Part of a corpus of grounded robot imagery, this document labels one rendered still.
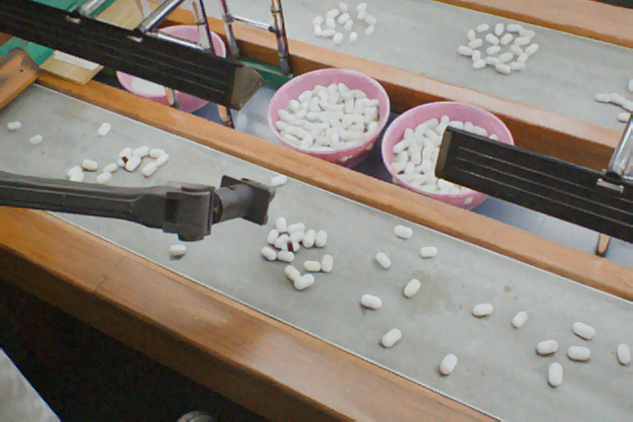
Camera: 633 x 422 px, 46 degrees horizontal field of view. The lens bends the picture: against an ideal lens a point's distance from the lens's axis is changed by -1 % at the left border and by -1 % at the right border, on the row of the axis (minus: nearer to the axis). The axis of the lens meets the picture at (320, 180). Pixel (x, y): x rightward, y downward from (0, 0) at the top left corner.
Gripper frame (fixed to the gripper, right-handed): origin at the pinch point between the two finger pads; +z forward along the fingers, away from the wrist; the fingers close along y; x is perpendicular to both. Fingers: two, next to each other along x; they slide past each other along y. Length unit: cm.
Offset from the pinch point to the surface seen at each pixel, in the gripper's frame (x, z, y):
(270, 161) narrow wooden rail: -2.7, 14.0, 8.5
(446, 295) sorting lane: 8.0, 5.3, -36.0
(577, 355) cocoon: 9, 2, -60
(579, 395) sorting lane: 14, -1, -62
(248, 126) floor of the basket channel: -4.9, 30.8, 25.0
